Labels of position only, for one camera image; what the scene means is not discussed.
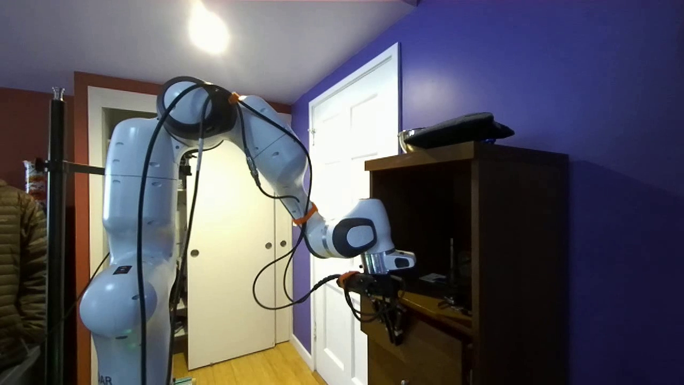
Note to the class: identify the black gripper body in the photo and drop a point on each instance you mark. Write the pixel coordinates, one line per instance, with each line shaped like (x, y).
(381, 289)

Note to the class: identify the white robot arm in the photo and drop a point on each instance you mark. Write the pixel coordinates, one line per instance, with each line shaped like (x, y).
(141, 215)

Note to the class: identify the wooden drawer front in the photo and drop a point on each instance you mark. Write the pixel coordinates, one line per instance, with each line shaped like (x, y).
(420, 353)

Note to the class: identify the brown wooden cabinet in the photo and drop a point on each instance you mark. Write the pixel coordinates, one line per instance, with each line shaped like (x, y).
(519, 270)

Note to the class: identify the white panelled door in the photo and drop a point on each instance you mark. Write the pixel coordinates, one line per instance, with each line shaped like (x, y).
(348, 142)

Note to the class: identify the white closet doors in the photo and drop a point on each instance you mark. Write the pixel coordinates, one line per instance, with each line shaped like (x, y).
(227, 257)

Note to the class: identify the black flat device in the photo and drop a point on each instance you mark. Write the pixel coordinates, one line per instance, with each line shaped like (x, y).
(459, 130)

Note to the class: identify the round ceiling light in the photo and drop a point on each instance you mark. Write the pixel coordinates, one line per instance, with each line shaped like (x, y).
(208, 28)

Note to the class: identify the black tripod pole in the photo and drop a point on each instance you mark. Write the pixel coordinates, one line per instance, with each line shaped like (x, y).
(56, 250)

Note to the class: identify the person in olive puffer jacket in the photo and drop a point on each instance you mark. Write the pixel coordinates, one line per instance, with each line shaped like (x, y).
(20, 270)

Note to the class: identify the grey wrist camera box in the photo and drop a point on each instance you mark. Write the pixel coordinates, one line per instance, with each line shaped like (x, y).
(392, 261)

